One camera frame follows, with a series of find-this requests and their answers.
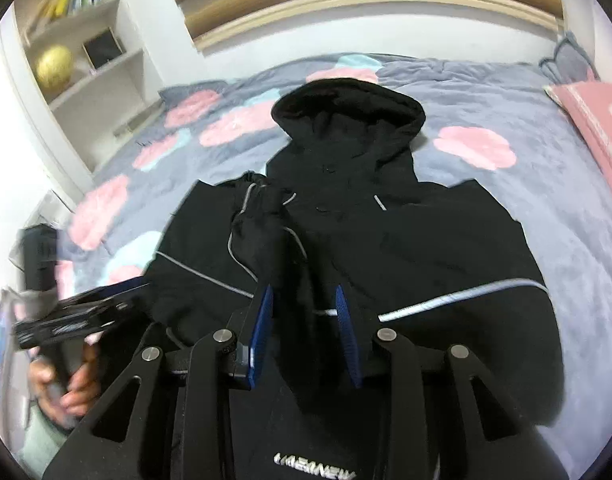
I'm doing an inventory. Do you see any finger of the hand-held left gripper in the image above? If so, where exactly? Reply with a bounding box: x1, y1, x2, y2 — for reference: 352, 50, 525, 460
105, 281, 153, 322

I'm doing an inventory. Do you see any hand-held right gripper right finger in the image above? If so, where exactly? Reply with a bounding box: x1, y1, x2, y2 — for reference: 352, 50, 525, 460
334, 284, 572, 480

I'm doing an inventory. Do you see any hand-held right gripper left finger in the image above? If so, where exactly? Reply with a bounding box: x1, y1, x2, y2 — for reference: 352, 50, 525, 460
42, 284, 277, 480

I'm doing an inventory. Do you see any black hoodie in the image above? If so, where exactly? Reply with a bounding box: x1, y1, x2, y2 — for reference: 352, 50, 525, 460
140, 79, 566, 480

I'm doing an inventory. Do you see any person's left hand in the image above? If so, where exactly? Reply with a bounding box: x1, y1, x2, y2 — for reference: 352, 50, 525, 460
29, 336, 105, 432

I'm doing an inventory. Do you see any dark object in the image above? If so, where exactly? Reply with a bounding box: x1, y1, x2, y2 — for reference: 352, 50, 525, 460
20, 226, 60, 295

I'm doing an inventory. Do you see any person's light green clothing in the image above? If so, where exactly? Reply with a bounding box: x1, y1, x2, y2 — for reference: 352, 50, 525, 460
22, 405, 69, 478

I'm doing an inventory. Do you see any white bookshelf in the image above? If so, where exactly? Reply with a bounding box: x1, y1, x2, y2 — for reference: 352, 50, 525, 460
0, 0, 161, 177

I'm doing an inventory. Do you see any gold ball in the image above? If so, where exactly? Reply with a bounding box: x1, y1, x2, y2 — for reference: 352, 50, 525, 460
35, 44, 78, 93

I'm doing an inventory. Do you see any small framed blackboard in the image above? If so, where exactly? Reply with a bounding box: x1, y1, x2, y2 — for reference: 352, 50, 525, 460
81, 27, 122, 73

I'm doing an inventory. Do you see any grey floral blanket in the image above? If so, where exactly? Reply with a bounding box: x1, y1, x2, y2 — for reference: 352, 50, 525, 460
61, 52, 612, 480

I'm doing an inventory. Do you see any pink pillow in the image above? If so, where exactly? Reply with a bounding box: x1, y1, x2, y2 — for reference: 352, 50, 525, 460
543, 80, 612, 203

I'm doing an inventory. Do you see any grey cat-shaped cushion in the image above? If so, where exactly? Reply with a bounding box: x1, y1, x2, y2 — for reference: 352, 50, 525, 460
538, 32, 602, 87

